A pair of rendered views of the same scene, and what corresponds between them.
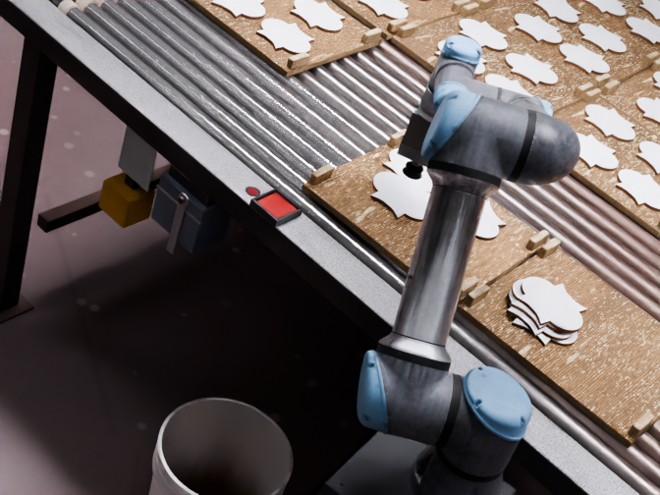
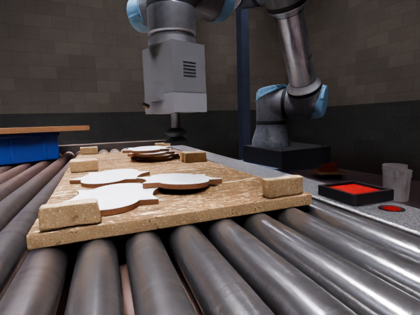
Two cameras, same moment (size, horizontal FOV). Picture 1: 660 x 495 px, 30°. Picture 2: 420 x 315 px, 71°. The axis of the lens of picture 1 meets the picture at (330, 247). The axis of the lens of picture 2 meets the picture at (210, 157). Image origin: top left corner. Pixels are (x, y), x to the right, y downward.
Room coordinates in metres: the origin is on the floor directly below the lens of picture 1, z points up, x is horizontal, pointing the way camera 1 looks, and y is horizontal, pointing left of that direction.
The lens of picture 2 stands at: (2.43, 0.25, 1.04)
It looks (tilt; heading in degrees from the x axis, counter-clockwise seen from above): 7 degrees down; 221
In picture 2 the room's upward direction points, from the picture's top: 2 degrees counter-clockwise
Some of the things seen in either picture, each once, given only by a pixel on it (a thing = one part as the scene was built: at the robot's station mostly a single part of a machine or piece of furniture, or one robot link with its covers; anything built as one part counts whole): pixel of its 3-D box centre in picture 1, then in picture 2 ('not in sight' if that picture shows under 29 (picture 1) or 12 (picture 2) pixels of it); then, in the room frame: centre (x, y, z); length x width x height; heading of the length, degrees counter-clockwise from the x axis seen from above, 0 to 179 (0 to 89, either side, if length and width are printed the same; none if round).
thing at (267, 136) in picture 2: (464, 467); (270, 133); (1.39, -0.32, 0.99); 0.15 x 0.15 x 0.10
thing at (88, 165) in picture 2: (537, 240); (84, 165); (2.12, -0.40, 0.95); 0.06 x 0.02 x 0.03; 152
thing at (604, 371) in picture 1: (587, 338); (133, 159); (1.90, -0.53, 0.93); 0.41 x 0.35 x 0.02; 61
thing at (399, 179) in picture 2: not in sight; (397, 184); (-1.75, -0.34, 0.19); 0.30 x 0.30 x 0.37
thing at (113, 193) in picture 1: (133, 172); not in sight; (2.12, 0.46, 0.74); 0.09 x 0.08 x 0.24; 60
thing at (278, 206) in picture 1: (276, 207); (354, 193); (1.94, 0.13, 0.92); 0.06 x 0.06 x 0.01; 60
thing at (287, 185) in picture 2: (321, 174); (283, 185); (2.07, 0.07, 0.95); 0.06 x 0.02 x 0.03; 152
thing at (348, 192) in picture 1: (426, 215); (159, 184); (2.09, -0.17, 0.93); 0.41 x 0.35 x 0.02; 62
